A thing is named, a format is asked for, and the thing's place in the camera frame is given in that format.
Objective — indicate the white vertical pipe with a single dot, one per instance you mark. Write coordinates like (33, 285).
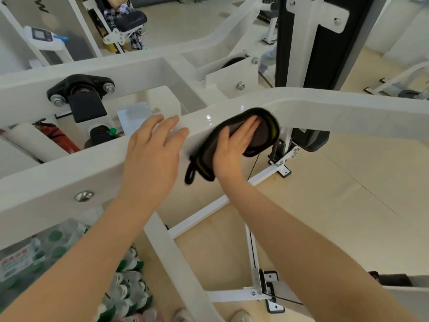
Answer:
(33, 140)

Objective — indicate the red fire extinguisher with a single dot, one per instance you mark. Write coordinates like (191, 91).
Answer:
(60, 137)

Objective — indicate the black ribbed rubber grip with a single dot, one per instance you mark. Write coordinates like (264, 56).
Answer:
(99, 137)

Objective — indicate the white sneaker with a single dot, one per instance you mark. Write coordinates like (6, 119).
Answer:
(241, 316)
(182, 316)

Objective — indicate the stack of water bottle packs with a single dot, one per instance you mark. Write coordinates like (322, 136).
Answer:
(130, 285)

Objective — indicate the dark grey cleaning cloth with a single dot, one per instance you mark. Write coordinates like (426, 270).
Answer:
(264, 130)

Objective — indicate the person's right forearm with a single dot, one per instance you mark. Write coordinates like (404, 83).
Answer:
(318, 264)

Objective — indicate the black bearing housing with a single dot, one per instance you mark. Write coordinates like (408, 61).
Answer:
(80, 85)

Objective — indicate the white flat floor platform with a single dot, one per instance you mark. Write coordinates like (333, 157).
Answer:
(134, 117)

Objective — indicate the white bench frame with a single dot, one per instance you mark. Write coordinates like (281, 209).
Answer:
(395, 82)

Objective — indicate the person's left hand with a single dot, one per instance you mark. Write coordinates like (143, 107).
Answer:
(150, 164)

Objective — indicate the person's right hand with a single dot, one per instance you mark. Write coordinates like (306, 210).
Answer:
(229, 160)

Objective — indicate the green plastic tag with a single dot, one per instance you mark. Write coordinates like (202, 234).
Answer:
(112, 132)

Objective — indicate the black padded seat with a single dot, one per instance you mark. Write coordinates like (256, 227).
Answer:
(311, 139)

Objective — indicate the person's left forearm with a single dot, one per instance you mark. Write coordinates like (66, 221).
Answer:
(73, 271)

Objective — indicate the white gym machine frame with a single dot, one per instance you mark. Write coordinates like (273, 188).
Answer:
(335, 110)

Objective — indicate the white standing scale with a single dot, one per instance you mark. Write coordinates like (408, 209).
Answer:
(42, 36)

